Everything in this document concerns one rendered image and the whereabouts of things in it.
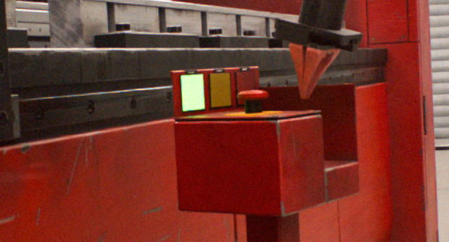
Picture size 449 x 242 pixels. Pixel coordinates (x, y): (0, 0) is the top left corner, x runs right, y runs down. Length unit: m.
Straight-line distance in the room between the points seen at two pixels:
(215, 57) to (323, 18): 0.44
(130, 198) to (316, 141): 0.30
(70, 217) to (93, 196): 0.06
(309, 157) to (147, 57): 0.34
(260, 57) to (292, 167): 0.74
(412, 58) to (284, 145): 1.95
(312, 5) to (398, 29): 1.84
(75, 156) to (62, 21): 0.35
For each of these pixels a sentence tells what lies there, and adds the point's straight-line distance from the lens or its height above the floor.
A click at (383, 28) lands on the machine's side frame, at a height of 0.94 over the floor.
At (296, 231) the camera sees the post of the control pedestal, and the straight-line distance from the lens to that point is 1.24.
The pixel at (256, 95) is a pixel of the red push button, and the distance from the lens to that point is 1.16.
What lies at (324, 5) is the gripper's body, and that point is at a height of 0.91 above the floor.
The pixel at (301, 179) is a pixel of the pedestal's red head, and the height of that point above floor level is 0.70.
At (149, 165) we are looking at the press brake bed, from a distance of 1.37.
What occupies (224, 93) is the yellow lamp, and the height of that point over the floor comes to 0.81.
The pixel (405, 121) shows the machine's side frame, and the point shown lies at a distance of 3.05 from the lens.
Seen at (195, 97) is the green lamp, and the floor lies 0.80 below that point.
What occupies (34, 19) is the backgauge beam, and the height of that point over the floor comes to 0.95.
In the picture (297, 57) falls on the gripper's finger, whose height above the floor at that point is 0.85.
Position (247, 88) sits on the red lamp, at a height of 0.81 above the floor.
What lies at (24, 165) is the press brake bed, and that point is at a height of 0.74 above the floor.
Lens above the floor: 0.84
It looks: 3 degrees down
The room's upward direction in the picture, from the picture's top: 3 degrees counter-clockwise
